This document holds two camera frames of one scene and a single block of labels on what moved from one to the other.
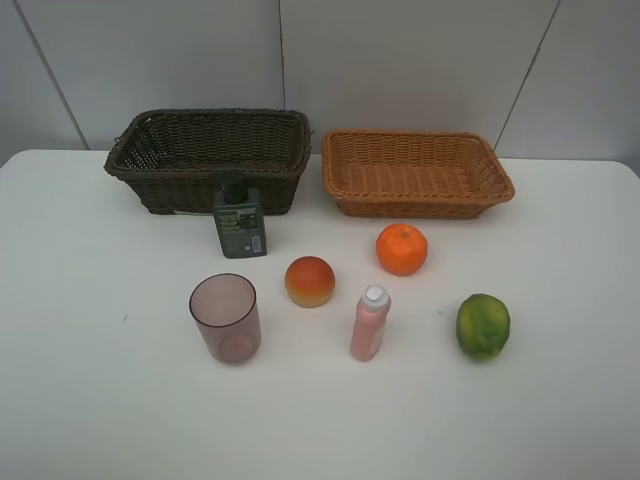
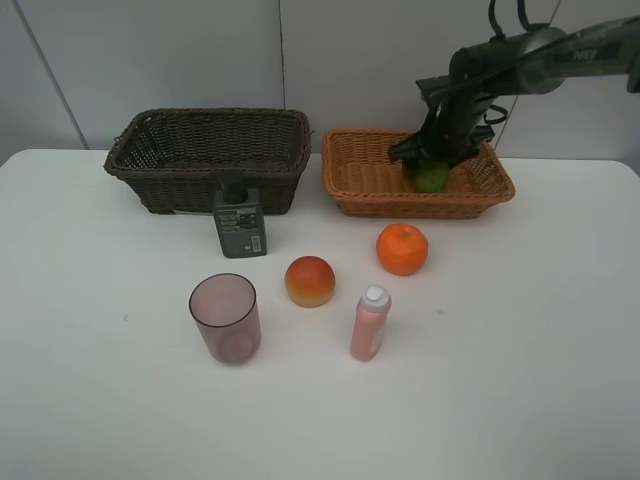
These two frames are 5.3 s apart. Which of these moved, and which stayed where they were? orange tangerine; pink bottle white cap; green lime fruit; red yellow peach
Moved: green lime fruit
Stayed: pink bottle white cap; orange tangerine; red yellow peach
